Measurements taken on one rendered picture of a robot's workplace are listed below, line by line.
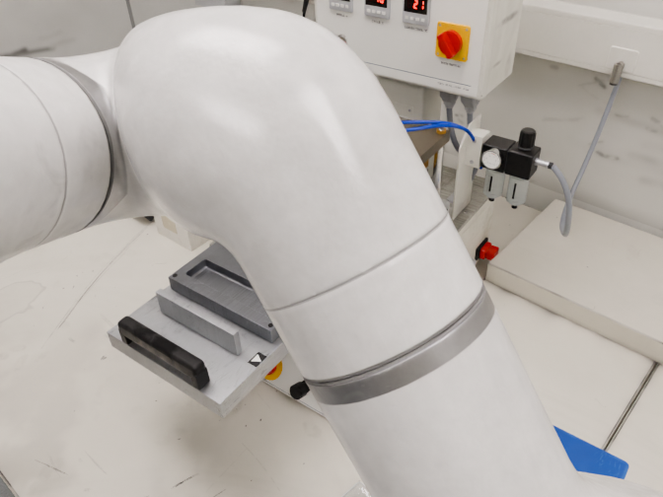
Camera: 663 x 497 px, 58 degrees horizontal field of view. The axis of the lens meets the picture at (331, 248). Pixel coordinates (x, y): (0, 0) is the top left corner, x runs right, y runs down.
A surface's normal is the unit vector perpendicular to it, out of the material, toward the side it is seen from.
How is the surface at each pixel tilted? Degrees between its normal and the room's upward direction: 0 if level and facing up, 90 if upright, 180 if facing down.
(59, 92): 47
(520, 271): 0
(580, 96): 90
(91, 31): 90
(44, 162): 85
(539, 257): 0
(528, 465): 52
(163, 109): 56
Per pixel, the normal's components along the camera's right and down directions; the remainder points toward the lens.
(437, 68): -0.58, 0.52
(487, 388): 0.43, -0.11
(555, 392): -0.04, -0.78
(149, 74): -0.52, -0.16
